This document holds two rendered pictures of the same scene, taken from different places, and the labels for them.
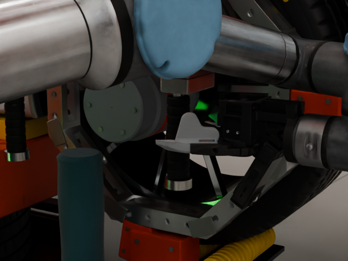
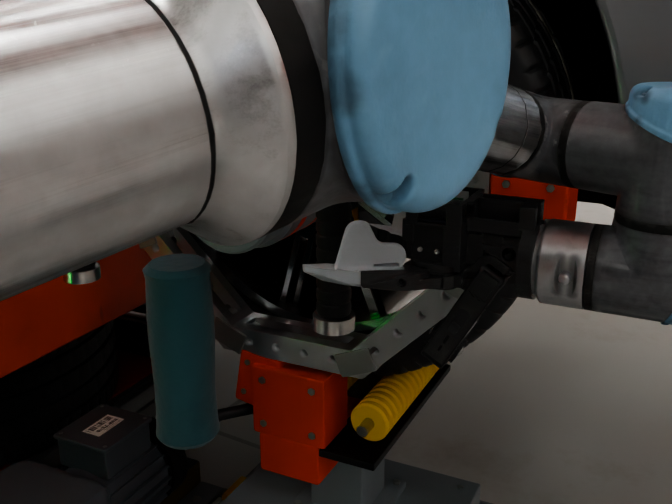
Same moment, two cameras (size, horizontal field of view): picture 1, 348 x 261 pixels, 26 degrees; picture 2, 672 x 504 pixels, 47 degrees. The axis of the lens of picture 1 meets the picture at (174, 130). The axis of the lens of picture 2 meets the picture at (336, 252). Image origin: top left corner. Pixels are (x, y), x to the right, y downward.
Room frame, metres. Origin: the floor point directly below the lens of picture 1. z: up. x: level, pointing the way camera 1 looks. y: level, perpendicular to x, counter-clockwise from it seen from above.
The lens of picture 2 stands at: (0.41, 0.05, 1.07)
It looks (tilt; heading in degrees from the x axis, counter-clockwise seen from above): 18 degrees down; 355
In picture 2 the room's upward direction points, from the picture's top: straight up
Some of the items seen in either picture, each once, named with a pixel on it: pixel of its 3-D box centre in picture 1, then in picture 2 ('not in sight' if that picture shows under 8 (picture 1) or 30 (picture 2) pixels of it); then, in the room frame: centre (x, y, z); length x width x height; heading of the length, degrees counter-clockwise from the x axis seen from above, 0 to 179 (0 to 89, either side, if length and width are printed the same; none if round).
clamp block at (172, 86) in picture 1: (188, 73); not in sight; (1.17, -0.02, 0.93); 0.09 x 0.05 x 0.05; 149
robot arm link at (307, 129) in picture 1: (313, 140); (562, 264); (1.03, -0.20, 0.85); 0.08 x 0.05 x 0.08; 149
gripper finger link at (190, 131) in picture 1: (187, 131); (355, 251); (1.07, -0.02, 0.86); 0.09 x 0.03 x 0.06; 95
